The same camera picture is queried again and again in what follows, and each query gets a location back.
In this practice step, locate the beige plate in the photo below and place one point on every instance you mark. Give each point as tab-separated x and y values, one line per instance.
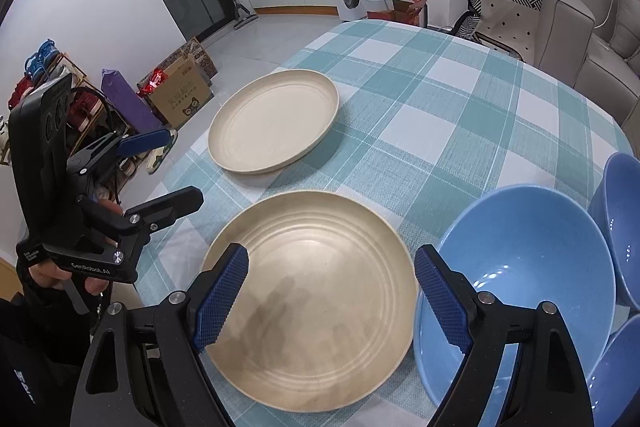
275	122
320	297

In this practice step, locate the brown cardboard box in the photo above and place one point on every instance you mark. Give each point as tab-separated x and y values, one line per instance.
182	92

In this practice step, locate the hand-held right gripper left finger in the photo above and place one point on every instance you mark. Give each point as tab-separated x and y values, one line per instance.
220	297

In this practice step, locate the teal checked tablecloth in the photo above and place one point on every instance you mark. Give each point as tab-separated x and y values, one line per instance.
450	132

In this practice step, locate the person's left hand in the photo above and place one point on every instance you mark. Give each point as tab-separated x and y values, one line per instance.
47	272

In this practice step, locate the black white patterned chair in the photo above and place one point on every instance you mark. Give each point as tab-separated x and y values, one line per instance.
500	12

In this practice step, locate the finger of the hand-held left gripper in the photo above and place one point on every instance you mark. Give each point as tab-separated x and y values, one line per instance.
175	202
147	142

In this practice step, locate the blue bowl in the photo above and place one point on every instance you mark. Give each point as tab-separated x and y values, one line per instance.
620	377
625	227
525	257

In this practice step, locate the grey sofa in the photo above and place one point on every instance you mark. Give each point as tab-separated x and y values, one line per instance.
565	32

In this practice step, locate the shoe rack with shoes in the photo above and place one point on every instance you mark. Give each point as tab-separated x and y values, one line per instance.
40	62

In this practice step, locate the person's left forearm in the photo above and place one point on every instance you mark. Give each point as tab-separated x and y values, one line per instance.
40	367

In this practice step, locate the red snack packet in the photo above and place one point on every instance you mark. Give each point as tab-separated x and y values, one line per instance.
155	82

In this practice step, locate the upright vacuum cleaner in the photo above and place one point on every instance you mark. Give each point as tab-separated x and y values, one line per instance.
242	12

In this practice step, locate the red cardboard box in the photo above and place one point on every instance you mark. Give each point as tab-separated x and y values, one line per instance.
400	9

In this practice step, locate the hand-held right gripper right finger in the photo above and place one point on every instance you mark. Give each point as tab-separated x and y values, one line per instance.
442	302

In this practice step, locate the purple bag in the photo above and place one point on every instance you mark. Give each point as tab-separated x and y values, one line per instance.
127	102

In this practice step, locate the green white slipper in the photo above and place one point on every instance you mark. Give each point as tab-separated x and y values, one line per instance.
160	154

